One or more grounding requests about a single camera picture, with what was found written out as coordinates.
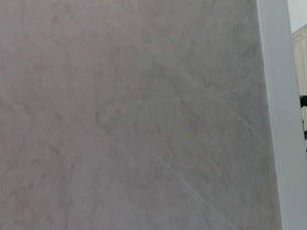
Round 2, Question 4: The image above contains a black background equipment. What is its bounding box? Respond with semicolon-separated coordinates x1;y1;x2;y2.
298;94;307;154

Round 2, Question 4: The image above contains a beige background curtain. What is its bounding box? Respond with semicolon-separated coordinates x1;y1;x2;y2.
291;23;307;96

